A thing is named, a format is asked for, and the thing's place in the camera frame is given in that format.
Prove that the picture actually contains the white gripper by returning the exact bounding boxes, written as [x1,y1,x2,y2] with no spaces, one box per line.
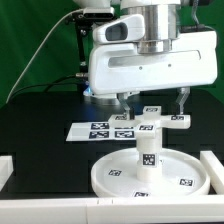
[87,29,218,120]

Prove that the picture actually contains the white cross-shaped table base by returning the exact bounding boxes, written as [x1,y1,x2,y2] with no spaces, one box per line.
[108,106,191,138]

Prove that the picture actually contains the white round table top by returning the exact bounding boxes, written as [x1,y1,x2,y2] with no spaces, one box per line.
[91,148,210,197]

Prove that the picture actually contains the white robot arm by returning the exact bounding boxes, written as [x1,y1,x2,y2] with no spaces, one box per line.
[73,0,217,120]

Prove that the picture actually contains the white marker sheet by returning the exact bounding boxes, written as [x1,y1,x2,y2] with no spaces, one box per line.
[66,122,135,142]

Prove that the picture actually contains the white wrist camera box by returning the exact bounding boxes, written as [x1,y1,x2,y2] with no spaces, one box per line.
[92,14,145,45]

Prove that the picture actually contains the black camera stand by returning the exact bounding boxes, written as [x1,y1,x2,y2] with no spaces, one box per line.
[65,9,116,81]

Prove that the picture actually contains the black cable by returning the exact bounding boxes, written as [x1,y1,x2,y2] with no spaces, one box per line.
[6,74,90,104]

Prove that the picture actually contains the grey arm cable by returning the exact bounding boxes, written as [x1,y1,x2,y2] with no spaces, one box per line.
[189,0,218,33]

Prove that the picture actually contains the white U-shaped border frame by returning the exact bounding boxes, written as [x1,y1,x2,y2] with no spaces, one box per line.
[0,151,224,224]

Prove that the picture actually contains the white cable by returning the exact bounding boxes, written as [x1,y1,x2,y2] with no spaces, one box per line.
[5,9,84,104]

